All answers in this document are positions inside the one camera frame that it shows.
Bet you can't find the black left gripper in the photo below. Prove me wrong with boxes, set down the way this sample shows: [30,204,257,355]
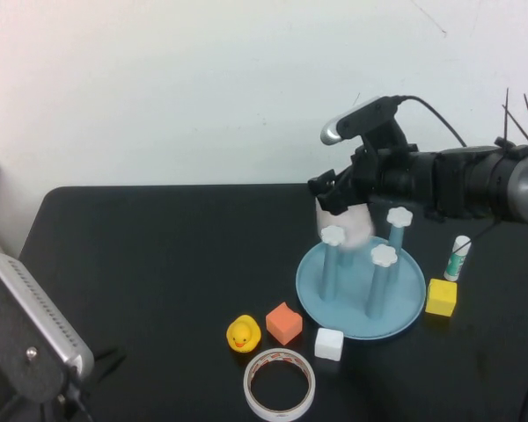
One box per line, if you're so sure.
[8,348,128,422]

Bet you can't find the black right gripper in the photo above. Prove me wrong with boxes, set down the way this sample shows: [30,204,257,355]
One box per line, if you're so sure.
[306,146,446,222]

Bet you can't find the pink marbled cup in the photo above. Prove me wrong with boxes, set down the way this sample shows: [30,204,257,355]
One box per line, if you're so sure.
[315,200,376,251]

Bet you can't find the blue cup stand white caps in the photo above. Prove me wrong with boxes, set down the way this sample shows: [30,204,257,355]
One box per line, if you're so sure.
[295,206,427,342]

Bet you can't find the yellow rubber duck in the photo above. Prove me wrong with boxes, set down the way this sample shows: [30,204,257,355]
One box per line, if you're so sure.
[225,314,262,353]

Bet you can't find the orange foam cube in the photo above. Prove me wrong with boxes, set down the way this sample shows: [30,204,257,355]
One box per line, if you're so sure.
[265,301,304,346]

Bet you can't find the white green glue stick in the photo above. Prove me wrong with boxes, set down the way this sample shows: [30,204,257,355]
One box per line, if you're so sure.
[443,235,473,282]

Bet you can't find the white red tape roll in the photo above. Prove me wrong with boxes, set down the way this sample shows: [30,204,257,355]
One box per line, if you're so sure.
[243,346,317,419]

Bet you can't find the yellow foam cube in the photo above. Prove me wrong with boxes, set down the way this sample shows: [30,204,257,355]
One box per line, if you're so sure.
[424,278,458,318]

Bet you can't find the white foam cube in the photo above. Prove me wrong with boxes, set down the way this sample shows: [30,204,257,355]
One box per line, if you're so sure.
[314,327,345,362]

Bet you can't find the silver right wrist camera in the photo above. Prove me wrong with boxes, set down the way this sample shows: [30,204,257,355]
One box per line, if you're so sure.
[319,95,400,147]

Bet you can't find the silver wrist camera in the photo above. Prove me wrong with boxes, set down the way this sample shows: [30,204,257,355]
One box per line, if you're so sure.
[0,251,95,406]
[319,95,400,147]

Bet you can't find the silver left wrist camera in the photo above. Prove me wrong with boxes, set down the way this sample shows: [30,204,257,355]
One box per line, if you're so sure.
[0,251,95,406]

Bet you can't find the black right camera cable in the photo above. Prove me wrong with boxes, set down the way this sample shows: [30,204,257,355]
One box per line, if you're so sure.
[395,95,470,149]

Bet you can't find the thin black wire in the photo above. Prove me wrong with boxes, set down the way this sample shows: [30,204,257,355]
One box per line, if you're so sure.
[454,219,503,256]

